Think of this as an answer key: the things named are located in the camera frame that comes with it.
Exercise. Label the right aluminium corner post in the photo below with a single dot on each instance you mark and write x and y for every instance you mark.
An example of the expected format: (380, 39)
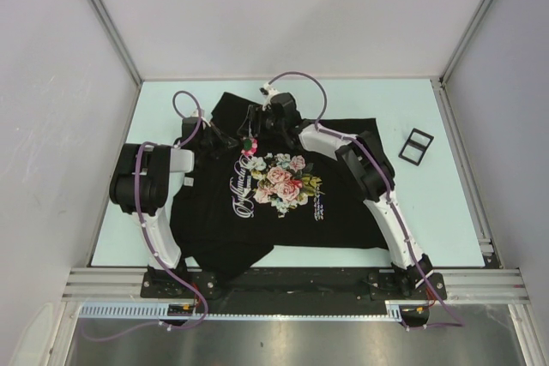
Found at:
(473, 26)

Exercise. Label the aluminium corner post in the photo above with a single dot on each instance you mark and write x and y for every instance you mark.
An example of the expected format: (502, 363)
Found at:
(473, 26)
(116, 40)

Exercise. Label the white slotted cable duct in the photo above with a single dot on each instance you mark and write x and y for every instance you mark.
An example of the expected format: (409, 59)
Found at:
(389, 312)

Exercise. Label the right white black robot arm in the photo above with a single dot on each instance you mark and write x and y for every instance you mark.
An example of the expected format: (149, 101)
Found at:
(365, 167)

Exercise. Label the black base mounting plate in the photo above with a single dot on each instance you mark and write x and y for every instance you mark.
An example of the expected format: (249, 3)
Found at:
(376, 283)

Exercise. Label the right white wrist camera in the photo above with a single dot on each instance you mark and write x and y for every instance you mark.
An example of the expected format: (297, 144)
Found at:
(268, 92)

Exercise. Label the right aluminium side rail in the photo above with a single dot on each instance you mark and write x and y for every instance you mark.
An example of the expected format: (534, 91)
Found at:
(469, 186)

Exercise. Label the pink flower brooch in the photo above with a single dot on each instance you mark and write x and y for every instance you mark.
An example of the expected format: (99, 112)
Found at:
(249, 146)

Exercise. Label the small black frame stand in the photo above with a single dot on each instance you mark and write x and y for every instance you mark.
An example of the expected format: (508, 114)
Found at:
(415, 147)

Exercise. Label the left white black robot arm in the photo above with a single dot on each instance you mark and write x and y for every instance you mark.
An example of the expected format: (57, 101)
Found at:
(140, 184)

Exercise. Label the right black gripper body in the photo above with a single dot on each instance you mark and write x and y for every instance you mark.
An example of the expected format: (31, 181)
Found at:
(272, 124)

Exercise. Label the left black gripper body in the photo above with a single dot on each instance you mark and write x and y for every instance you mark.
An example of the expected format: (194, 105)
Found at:
(211, 144)

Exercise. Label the left aluminium corner post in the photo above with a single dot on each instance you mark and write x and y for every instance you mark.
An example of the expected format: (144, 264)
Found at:
(116, 40)

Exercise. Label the aluminium front rail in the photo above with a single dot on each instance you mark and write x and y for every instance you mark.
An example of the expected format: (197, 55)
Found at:
(463, 286)

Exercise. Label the black floral print t-shirt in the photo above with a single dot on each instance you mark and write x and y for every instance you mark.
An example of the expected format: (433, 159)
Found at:
(235, 209)

